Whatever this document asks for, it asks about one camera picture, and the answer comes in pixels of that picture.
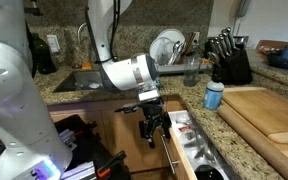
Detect red and white packet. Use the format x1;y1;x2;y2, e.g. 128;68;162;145
178;124;194;135

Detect dark green glass bottle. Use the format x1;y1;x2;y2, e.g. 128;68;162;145
28;32;57;75

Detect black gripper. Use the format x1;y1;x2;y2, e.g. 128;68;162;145
138;101;173;150

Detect orange sponge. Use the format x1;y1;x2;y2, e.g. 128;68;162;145
80;62;93;71

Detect steel dish rack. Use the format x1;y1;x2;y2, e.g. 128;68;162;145
153;52;216;76

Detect teal scrub brush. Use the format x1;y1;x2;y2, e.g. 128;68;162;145
155;77;164;90

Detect steel gooseneck faucet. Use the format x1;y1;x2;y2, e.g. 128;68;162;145
76;22;89;45

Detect wooden cooking utensils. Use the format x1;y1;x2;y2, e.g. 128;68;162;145
178;31;197;65

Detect wooden drawer with steel handle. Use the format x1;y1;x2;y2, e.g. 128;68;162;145
160;109;242;180

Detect steel handled knife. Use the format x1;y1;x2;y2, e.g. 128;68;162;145
224;26;237;52
220;32;232;55
209;38;222;60
216;35;227;57

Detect blue spray bottle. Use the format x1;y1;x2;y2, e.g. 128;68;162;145
202;63;226;111

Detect wide wooden cabinet door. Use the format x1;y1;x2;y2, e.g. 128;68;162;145
100;99;172;173

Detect steel kitchen sink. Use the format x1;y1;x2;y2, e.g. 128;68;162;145
52;69;106;94

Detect orange and black clamp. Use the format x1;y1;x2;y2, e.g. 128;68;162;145
96;150;128;179

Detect steel serving spoons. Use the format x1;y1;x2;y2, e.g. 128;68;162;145
167;40;185;66

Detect large white plate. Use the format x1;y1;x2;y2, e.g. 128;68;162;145
156;28;187;49

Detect black knife block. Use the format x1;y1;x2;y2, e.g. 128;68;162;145
205;48;254;86

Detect steel spoons bundle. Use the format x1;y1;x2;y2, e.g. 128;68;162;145
193;133;217;163

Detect large wooden cutting board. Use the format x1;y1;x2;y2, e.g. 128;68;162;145
221;86;288;138

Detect white cutlery tray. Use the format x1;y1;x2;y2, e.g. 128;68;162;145
169;110;240;180

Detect wooden tray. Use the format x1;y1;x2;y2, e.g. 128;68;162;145
255;39;288;56

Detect clear drinking glass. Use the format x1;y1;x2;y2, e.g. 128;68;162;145
183;54;202;88

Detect dark blue bowl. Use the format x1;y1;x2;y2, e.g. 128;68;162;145
266;44;288;71

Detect short aluminium extrusion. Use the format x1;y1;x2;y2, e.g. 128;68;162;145
58;128;79;152

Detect long aluminium extrusion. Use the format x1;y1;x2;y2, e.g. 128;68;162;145
60;161;97;180

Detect white wall outlet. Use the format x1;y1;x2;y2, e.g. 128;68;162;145
46;34;61;54

